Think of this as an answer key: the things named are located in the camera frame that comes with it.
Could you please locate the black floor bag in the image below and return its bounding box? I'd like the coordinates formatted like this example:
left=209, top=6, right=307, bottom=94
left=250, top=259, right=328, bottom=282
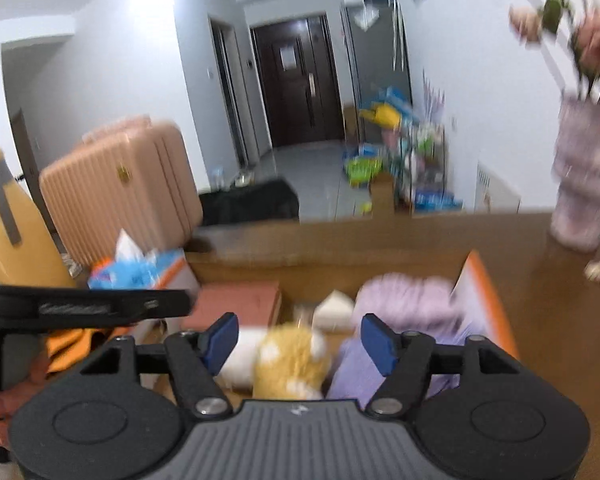
left=198, top=178, right=301, bottom=226

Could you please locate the wire storage cart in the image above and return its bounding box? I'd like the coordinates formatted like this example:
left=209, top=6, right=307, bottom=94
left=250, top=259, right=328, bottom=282
left=385, top=120, right=463, bottom=212

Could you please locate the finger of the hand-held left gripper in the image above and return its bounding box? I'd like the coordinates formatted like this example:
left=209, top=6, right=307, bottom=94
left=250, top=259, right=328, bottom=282
left=0, top=282, right=192, bottom=333

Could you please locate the yellow white plush toy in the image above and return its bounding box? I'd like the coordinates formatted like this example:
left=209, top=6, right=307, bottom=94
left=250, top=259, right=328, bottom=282
left=220, top=322, right=333, bottom=401

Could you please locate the lilac fluffy cloth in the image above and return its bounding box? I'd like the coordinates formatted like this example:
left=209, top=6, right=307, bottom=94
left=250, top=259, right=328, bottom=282
left=352, top=272, right=462, bottom=342

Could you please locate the orange cloth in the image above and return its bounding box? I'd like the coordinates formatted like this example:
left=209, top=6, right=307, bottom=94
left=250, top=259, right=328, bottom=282
left=45, top=327, right=133, bottom=375

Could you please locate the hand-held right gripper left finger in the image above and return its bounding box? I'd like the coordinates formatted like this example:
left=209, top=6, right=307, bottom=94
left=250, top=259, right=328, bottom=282
left=80, top=311, right=241, bottom=420

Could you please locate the person's left hand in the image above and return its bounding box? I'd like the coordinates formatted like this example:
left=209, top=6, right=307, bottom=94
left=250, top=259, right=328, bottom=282
left=0, top=354, right=52, bottom=451

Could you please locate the dark brown entrance door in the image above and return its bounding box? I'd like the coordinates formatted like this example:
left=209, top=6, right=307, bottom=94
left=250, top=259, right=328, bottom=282
left=250, top=12, right=347, bottom=149

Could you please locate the grey refrigerator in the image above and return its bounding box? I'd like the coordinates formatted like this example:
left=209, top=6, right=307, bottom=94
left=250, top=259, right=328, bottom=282
left=341, top=0, right=414, bottom=111

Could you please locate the pink ribbed suitcase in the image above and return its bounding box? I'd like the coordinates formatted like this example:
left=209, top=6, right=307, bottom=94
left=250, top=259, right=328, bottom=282
left=39, top=116, right=204, bottom=267

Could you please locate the side room door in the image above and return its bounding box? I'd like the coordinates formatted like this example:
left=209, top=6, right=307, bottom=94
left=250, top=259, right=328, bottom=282
left=209, top=15, right=261, bottom=167

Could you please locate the green plastic basket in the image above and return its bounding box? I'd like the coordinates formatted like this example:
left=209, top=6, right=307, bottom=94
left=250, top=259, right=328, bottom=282
left=345, top=157, right=384, bottom=187

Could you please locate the pink ribbed vase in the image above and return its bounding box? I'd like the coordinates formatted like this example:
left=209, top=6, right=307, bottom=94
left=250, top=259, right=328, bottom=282
left=550, top=94, right=600, bottom=253

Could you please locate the lilac knitted cloth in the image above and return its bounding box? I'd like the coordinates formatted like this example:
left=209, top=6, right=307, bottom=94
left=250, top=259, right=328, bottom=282
left=325, top=335, right=463, bottom=407

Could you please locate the pink sponge block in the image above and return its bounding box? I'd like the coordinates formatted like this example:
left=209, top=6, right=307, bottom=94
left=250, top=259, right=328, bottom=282
left=182, top=282, right=282, bottom=332

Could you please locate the white sponge wedge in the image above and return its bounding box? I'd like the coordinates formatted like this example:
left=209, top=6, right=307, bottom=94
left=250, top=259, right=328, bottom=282
left=312, top=290, right=356, bottom=331

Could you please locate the purple dried flower bunch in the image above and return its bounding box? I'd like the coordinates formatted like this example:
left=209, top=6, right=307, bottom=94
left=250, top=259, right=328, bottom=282
left=422, top=72, right=447, bottom=127

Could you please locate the yellow thermos jug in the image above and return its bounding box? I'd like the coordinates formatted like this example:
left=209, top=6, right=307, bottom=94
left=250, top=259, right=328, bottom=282
left=0, top=147, right=77, bottom=288

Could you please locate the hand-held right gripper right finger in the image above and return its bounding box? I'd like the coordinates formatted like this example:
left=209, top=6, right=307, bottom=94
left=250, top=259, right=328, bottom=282
left=360, top=312, right=523, bottom=418

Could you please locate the blue tissue packet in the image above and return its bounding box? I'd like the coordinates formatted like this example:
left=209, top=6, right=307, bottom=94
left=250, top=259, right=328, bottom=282
left=87, top=230, right=201, bottom=292

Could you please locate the orange cardboard box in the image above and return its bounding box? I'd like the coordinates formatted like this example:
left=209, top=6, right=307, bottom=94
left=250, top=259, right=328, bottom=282
left=130, top=250, right=521, bottom=411

